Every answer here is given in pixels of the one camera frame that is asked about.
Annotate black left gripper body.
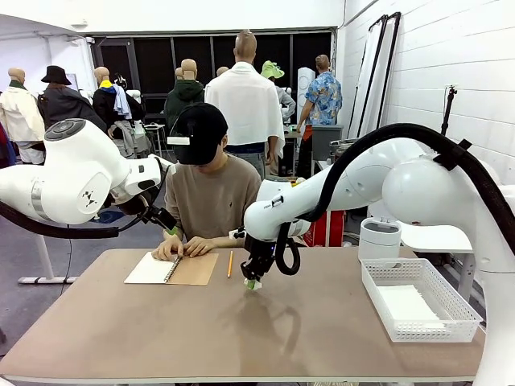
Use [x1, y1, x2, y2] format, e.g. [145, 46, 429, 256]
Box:
[118, 191, 159, 220]

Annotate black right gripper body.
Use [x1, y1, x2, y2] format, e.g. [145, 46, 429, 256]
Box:
[242, 235, 278, 277]

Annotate brown spiral notebook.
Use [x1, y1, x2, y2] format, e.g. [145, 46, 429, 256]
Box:
[123, 251, 220, 286]

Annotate white paper sheet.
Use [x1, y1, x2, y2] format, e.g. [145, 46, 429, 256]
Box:
[380, 284, 447, 325]

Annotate person's left forearm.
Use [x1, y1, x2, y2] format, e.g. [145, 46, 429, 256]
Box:
[208, 236, 246, 251]

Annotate person's right hand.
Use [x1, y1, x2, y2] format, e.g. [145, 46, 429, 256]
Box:
[151, 236, 185, 261]

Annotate person's left hand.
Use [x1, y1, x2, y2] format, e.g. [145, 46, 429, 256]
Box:
[183, 236, 218, 258]

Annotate person in beige sweater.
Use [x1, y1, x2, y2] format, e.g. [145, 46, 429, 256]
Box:
[163, 152, 262, 242]

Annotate red paper bag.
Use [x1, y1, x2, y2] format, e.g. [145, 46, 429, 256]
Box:
[303, 211, 346, 247]

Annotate black baseball cap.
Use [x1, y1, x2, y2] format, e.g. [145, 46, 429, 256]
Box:
[171, 102, 229, 166]

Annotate mannequin with yellow collar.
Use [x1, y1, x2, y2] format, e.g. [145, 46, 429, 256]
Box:
[92, 66, 146, 158]

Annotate white stand leg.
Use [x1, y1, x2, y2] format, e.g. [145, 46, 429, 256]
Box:
[18, 235, 77, 285]

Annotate small white table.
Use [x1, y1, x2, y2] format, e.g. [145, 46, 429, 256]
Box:
[315, 158, 337, 178]

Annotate mannequin in dark green jacket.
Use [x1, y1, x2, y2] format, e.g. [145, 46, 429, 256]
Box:
[163, 59, 205, 129]

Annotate white cylindrical bin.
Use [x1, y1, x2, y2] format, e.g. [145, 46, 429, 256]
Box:
[357, 216, 402, 262]

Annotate mannequin with black hat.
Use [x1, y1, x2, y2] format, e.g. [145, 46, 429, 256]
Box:
[36, 65, 108, 133]

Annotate mannequin with white towel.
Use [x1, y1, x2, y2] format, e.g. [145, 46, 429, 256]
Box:
[204, 30, 286, 170]

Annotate mannequin in cream coat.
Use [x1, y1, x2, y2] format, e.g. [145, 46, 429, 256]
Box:
[0, 67, 45, 165]

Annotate mannequin in floral shirt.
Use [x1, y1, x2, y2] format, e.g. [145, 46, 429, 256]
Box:
[296, 54, 342, 180]

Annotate white side table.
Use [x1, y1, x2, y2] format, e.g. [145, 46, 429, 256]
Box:
[398, 219, 479, 301]

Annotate mannequin with green hat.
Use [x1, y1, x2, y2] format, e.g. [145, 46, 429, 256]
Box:
[260, 60, 297, 121]

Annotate white perforated plastic basket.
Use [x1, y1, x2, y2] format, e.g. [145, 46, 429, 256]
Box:
[360, 257, 483, 343]

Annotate black-framed white panels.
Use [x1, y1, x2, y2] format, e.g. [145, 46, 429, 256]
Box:
[348, 11, 402, 142]

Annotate black tripod pole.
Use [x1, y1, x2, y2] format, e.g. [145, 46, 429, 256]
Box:
[441, 84, 459, 136]

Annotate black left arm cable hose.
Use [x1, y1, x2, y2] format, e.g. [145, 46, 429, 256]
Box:
[0, 200, 162, 240]

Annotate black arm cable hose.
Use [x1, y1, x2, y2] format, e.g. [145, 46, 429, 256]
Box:
[275, 122, 515, 277]
[0, 200, 162, 240]

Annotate black floor cable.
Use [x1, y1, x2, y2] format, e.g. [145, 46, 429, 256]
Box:
[64, 237, 74, 279]

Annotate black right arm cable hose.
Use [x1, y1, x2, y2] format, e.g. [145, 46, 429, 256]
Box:
[275, 122, 515, 277]

